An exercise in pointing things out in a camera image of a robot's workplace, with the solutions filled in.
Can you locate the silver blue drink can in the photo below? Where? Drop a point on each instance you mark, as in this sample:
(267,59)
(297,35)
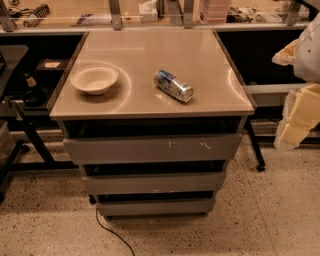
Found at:
(173,86)

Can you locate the grey bottom drawer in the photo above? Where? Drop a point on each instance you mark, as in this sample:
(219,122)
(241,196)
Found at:
(137,208)

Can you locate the grey drawer cabinet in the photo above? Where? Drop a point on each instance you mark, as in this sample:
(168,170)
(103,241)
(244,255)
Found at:
(136,106)

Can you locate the white paper bowl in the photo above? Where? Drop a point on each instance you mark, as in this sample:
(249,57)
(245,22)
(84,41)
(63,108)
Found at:
(95,79)

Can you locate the grey drawer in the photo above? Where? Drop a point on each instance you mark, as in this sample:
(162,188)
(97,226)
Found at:
(152,149)
(137,208)
(153,183)

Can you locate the dark bottle with label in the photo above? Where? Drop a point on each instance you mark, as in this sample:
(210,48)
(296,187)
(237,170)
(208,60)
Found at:
(35,96)

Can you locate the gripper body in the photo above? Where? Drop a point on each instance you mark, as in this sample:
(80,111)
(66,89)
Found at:
(308,56)

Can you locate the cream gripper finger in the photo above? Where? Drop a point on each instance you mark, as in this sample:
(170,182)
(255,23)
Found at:
(286,56)

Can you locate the white tissue box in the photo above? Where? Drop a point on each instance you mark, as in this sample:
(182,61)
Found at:
(148,11)

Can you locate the black box with label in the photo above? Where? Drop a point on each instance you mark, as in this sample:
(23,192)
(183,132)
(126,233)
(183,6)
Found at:
(52,64)

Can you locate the grey top drawer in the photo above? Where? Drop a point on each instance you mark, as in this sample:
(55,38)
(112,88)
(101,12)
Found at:
(152,149)

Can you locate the pink stacked trays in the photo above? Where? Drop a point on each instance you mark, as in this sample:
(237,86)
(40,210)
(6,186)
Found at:
(214,11)

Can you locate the black ribbed tool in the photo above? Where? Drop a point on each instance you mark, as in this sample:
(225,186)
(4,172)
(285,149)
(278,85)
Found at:
(36,16)

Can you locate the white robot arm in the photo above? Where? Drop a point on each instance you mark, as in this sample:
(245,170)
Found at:
(307,53)

